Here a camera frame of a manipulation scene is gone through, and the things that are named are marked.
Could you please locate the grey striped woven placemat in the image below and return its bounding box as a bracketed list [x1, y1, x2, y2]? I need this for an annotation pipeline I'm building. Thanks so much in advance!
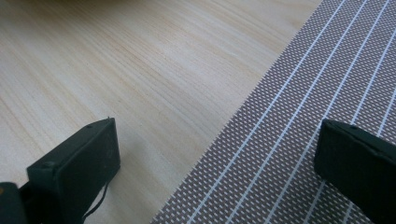
[149, 0, 396, 224]

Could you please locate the thin black wire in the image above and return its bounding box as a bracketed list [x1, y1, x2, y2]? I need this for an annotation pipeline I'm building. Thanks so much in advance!
[82, 181, 110, 220]

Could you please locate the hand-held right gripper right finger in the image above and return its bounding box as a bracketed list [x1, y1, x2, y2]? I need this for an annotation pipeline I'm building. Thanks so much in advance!
[313, 118, 396, 224]

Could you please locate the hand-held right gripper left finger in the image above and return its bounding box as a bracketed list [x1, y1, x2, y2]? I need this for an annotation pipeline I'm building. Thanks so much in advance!
[19, 117, 121, 224]

